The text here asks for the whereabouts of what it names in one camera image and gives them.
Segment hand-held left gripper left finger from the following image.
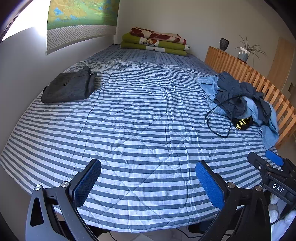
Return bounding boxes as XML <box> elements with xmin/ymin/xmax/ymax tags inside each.
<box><xmin>25</xmin><ymin>159</ymin><xmax>102</xmax><ymax>241</ymax></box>

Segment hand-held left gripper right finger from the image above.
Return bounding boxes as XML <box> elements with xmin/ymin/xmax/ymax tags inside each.
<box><xmin>195</xmin><ymin>160</ymin><xmax>272</xmax><ymax>241</ymax></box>

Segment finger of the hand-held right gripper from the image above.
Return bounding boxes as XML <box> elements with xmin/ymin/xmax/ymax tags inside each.
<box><xmin>265</xmin><ymin>150</ymin><xmax>296</xmax><ymax>180</ymax></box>
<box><xmin>247</xmin><ymin>152</ymin><xmax>272</xmax><ymax>173</ymax></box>

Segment dark blue shorts with drawstring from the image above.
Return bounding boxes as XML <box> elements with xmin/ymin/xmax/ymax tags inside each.
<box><xmin>205</xmin><ymin>71</ymin><xmax>272</xmax><ymax>138</ymax></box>

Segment person's right hand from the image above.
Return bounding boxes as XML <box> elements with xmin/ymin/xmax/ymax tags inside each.
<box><xmin>269</xmin><ymin>193</ymin><xmax>296</xmax><ymax>241</ymax></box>

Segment light blue denim jeans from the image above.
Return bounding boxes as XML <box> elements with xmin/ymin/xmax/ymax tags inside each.
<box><xmin>198</xmin><ymin>75</ymin><xmax>280</xmax><ymax>150</ymax></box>

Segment black yellow striped garment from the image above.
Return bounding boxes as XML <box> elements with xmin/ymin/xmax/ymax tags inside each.
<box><xmin>232</xmin><ymin>117</ymin><xmax>253</xmax><ymax>130</ymax></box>

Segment blue striped quilt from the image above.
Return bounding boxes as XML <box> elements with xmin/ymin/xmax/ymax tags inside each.
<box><xmin>0</xmin><ymin>44</ymin><xmax>280</xmax><ymax>234</ymax></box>

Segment wooden door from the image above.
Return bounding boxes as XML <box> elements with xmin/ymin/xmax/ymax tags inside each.
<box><xmin>268</xmin><ymin>37</ymin><xmax>296</xmax><ymax>91</ymax></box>

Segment dark grey folded pants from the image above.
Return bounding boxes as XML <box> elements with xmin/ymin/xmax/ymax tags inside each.
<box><xmin>41</xmin><ymin>67</ymin><xmax>97</xmax><ymax>103</ymax></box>

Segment potted plant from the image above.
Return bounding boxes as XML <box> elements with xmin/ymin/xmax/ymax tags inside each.
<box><xmin>235</xmin><ymin>36</ymin><xmax>266</xmax><ymax>63</ymax></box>

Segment red patterned folded blanket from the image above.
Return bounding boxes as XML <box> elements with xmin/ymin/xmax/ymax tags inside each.
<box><xmin>131</xmin><ymin>27</ymin><xmax>186</xmax><ymax>45</ymax></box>

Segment wooden slatted bed rail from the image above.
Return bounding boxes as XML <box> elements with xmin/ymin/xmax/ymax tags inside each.
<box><xmin>205</xmin><ymin>46</ymin><xmax>296</xmax><ymax>146</ymax></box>

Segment wall poster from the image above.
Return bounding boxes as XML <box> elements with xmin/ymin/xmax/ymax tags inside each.
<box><xmin>46</xmin><ymin>0</ymin><xmax>121</xmax><ymax>55</ymax></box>

